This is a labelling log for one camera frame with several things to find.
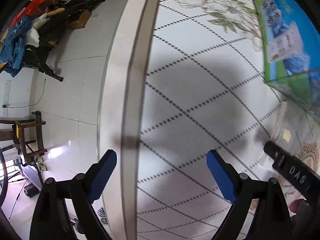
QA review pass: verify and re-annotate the white box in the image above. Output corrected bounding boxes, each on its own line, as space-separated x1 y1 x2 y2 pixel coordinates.
271 100 319 172

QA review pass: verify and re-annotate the dark wooden chair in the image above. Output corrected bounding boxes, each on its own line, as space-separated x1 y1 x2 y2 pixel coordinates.
1 111 47 167

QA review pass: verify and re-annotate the white patterned tablecloth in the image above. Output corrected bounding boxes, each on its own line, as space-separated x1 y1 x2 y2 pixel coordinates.
99 0 282 239

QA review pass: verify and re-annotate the cardboard box with blue print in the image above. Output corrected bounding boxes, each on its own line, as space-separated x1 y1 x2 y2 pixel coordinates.
254 0 319 122

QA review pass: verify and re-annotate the small cardboard box on floor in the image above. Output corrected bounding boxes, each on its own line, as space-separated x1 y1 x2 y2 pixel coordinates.
68 9 91 30

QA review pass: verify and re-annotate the pile of clothes on rack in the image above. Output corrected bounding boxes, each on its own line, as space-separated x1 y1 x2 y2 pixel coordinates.
1 0 65 77

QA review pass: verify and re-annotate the black floor cable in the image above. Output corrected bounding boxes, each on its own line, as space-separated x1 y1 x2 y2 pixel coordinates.
2 78 47 109

